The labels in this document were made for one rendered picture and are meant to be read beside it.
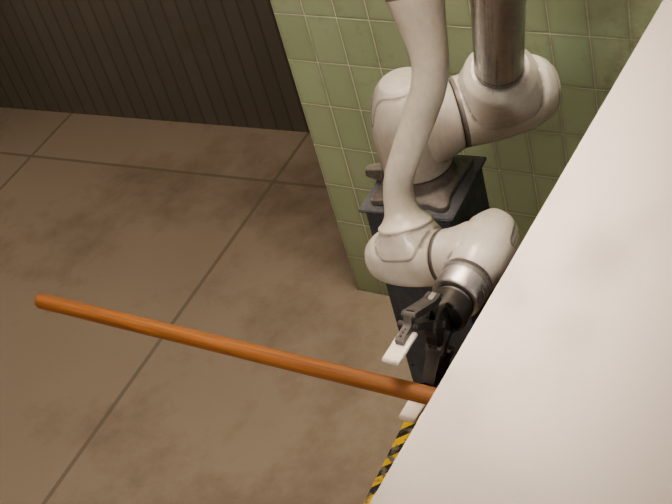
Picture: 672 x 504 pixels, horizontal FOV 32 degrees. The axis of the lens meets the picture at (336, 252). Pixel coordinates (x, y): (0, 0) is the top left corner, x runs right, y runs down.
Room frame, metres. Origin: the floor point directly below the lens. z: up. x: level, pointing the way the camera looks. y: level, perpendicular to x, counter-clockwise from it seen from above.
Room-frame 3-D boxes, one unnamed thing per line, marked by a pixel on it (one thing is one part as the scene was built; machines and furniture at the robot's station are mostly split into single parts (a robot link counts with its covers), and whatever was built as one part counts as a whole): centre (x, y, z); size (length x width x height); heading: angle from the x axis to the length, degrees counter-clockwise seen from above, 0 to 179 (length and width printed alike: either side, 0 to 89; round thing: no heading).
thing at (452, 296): (1.42, -0.14, 1.19); 0.09 x 0.07 x 0.08; 140
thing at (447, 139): (2.05, -0.24, 1.17); 0.18 x 0.16 x 0.22; 88
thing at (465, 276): (1.48, -0.18, 1.19); 0.09 x 0.06 x 0.09; 50
